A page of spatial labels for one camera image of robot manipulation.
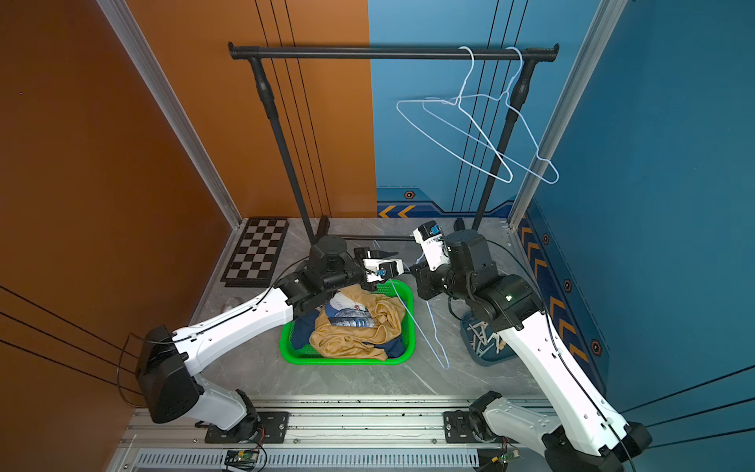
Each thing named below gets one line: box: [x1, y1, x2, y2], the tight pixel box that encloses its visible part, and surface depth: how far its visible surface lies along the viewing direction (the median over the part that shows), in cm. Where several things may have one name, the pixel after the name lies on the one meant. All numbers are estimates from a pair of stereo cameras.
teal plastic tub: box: [460, 309, 518, 367], surface depth 88 cm
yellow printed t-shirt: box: [309, 283, 407, 361], surface depth 79 cm
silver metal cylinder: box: [223, 296, 240, 313], surface depth 93 cm
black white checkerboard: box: [220, 217, 290, 289], surface depth 108 cm
